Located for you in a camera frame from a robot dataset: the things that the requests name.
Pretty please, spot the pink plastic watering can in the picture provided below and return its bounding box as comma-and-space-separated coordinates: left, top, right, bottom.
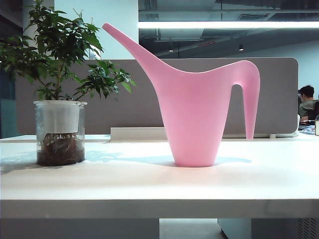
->
102, 22, 261, 168

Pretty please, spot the white inner plant pot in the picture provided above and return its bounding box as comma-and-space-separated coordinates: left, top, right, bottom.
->
37, 101, 82, 132

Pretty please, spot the clear glass plant pot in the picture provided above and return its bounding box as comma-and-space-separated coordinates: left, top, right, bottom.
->
33, 100, 88, 167

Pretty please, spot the green leafy plant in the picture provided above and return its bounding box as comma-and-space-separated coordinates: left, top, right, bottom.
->
0, 0, 138, 103

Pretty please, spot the grey desk divider panel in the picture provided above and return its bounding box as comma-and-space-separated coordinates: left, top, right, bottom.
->
15, 57, 299, 136

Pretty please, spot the long ceiling strip light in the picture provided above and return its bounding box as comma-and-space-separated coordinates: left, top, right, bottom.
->
138, 21, 319, 29

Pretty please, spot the seated person in green shirt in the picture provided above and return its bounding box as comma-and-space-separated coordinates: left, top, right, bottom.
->
298, 85, 319, 123

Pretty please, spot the grey cabinet under table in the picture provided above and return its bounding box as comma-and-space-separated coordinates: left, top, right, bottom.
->
218, 218, 319, 239

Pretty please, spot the white desk cable tray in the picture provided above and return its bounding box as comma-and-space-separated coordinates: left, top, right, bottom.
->
110, 126, 167, 143

